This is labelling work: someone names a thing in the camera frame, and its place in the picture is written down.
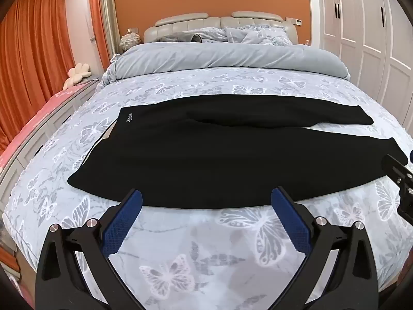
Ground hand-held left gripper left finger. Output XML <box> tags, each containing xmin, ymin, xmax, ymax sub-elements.
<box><xmin>35</xmin><ymin>188</ymin><xmax>144</xmax><ymax>310</ymax></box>

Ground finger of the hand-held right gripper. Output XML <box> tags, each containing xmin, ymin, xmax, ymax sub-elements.
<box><xmin>382</xmin><ymin>153</ymin><xmax>413</xmax><ymax>224</ymax></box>

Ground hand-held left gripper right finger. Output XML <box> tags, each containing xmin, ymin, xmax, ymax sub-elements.
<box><xmin>270</xmin><ymin>185</ymin><xmax>382</xmax><ymax>310</ymax></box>

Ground black pants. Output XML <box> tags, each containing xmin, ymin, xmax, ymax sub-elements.
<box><xmin>67</xmin><ymin>95</ymin><xmax>409</xmax><ymax>210</ymax></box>

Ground butterfly print bedspread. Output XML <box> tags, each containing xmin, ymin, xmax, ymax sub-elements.
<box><xmin>0</xmin><ymin>68</ymin><xmax>413</xmax><ymax>310</ymax></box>

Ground pink seat mat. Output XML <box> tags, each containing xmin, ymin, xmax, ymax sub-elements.
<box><xmin>0</xmin><ymin>82</ymin><xmax>97</xmax><ymax>168</ymax></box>

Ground white wardrobe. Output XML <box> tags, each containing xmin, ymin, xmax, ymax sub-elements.
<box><xmin>314</xmin><ymin>0</ymin><xmax>413</xmax><ymax>130</ymax></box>

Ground white flower-shaped cushion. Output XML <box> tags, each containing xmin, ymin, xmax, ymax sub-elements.
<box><xmin>62</xmin><ymin>63</ymin><xmax>93</xmax><ymax>90</ymax></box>

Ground grey duvet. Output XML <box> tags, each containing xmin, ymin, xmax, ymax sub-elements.
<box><xmin>102</xmin><ymin>43</ymin><xmax>351</xmax><ymax>83</ymax></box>

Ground large butterfly print pillow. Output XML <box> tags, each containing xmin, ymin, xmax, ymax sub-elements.
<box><xmin>225</xmin><ymin>26</ymin><xmax>292</xmax><ymax>46</ymax></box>

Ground wide orange curtain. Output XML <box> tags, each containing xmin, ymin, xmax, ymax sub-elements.
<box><xmin>0</xmin><ymin>0</ymin><xmax>77</xmax><ymax>151</ymax></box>

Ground dark grey rolled blanket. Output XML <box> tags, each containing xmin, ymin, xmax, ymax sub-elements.
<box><xmin>155</xmin><ymin>32</ymin><xmax>203</xmax><ymax>43</ymax></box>

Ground narrow orange curtain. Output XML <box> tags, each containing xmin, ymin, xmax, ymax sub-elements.
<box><xmin>88</xmin><ymin>0</ymin><xmax>112</xmax><ymax>72</ymax></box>

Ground small butterfly print pillow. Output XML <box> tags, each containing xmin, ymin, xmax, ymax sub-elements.
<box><xmin>194</xmin><ymin>28</ymin><xmax>227</xmax><ymax>43</ymax></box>

